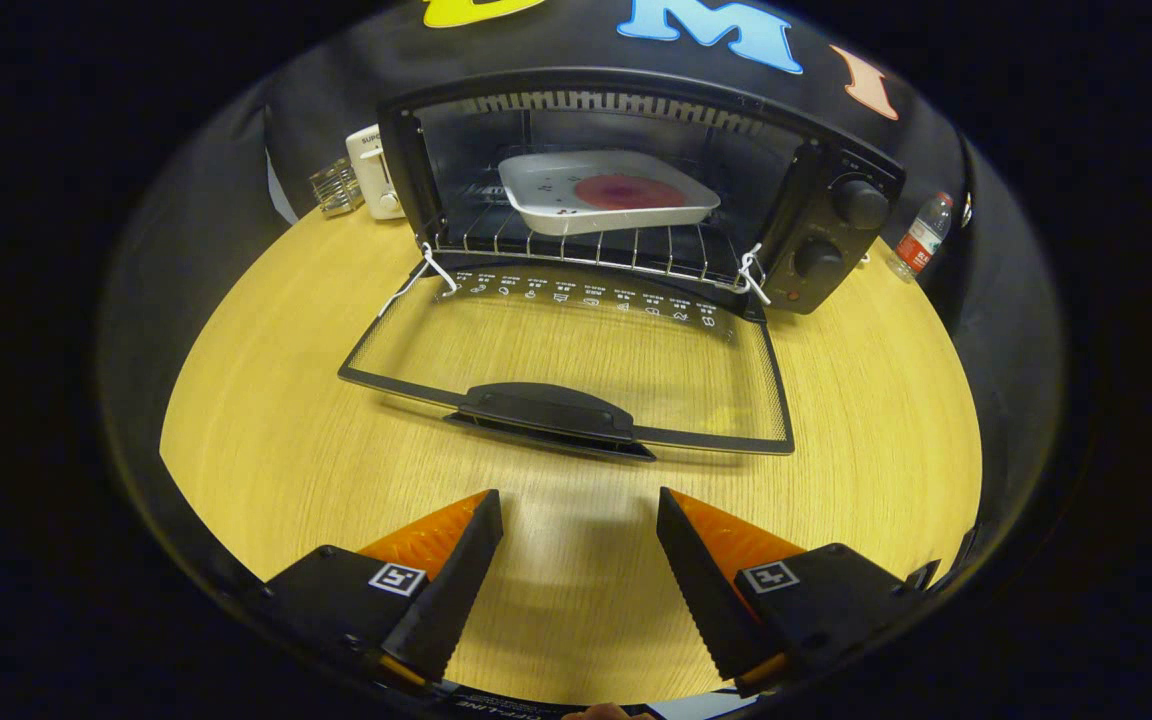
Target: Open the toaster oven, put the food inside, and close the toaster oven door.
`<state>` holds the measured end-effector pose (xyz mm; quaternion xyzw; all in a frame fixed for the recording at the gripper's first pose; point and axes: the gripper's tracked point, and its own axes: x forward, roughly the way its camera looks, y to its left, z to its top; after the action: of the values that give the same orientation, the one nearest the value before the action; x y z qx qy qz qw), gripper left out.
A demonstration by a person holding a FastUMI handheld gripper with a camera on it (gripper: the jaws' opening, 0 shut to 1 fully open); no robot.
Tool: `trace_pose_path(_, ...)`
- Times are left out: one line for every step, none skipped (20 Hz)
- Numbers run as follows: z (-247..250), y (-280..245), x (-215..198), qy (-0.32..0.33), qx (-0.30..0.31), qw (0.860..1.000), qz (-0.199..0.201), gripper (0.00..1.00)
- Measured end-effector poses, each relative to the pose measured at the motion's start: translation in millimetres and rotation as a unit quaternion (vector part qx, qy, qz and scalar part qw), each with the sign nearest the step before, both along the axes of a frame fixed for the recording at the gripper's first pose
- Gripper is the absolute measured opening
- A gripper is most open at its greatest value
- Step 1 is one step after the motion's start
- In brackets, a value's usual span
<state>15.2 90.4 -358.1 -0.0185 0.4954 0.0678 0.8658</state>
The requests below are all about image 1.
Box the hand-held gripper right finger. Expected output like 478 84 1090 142
656 487 942 698

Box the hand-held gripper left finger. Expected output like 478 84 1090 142
256 488 505 691

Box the black toaster oven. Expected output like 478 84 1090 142
338 68 907 463

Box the round pink meat slice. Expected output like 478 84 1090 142
574 175 689 211

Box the white square food plate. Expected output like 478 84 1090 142
498 150 722 237

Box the white pop-up toaster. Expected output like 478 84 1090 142
345 124 407 221

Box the clear water bottle red label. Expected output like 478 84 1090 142
888 192 954 284

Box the wire mesh holder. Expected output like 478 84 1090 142
308 157 365 218

